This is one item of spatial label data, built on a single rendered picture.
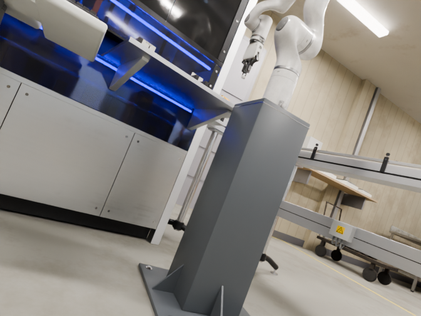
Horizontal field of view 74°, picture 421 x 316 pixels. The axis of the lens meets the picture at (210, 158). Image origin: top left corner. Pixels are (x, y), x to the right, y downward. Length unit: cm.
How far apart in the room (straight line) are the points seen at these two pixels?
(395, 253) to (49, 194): 173
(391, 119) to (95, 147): 603
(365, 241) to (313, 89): 379
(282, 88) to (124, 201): 102
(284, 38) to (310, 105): 392
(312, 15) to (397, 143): 569
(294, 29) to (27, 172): 134
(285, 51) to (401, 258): 115
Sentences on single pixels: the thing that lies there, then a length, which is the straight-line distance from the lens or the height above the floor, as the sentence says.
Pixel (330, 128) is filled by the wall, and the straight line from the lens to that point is 551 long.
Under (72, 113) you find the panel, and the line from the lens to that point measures 151.
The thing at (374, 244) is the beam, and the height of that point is 50.
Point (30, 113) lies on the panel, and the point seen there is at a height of 47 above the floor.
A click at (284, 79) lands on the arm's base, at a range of 126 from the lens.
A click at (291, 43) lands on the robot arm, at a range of 131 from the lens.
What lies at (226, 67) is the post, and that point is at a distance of 189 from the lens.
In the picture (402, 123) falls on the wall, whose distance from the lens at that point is 706.
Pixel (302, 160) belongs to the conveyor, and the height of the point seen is 86.
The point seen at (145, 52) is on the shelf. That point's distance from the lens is 120.
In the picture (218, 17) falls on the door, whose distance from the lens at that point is 193.
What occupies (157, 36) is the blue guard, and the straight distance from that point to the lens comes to 168.
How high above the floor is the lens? 49
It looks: 4 degrees up
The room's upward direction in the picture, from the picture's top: 22 degrees clockwise
